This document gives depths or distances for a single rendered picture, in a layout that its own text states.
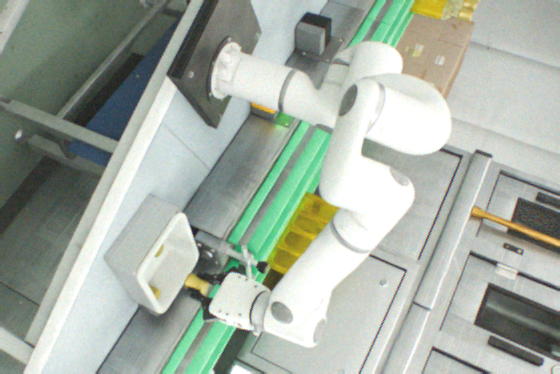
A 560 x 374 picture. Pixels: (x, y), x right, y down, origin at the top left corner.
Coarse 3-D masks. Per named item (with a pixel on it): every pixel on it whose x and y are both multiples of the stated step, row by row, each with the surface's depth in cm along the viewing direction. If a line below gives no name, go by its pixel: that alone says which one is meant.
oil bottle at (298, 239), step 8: (288, 224) 145; (288, 232) 144; (296, 232) 144; (304, 232) 143; (280, 240) 143; (288, 240) 143; (296, 240) 142; (304, 240) 142; (312, 240) 142; (296, 248) 142; (304, 248) 141
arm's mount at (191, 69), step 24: (216, 0) 105; (240, 0) 113; (192, 24) 105; (216, 24) 108; (240, 24) 118; (192, 48) 104; (216, 48) 112; (240, 48) 122; (168, 72) 105; (192, 72) 106; (192, 96) 111; (216, 120) 127
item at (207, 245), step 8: (200, 232) 132; (200, 240) 131; (208, 240) 131; (216, 240) 131; (200, 248) 134; (208, 248) 132; (216, 248) 130; (200, 256) 138; (208, 256) 134; (216, 256) 133
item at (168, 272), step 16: (176, 224) 120; (160, 240) 111; (176, 240) 128; (192, 240) 125; (160, 256) 130; (176, 256) 133; (192, 256) 132; (144, 272) 126; (160, 272) 131; (176, 272) 131; (144, 288) 113; (160, 288) 129; (176, 288) 129; (160, 304) 127
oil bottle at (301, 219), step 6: (294, 210) 147; (300, 210) 147; (294, 216) 146; (300, 216) 146; (306, 216) 146; (312, 216) 146; (288, 222) 146; (294, 222) 145; (300, 222) 145; (306, 222) 145; (312, 222) 145; (318, 222) 145; (324, 222) 145; (300, 228) 145; (306, 228) 144; (312, 228) 144; (318, 228) 144; (312, 234) 144
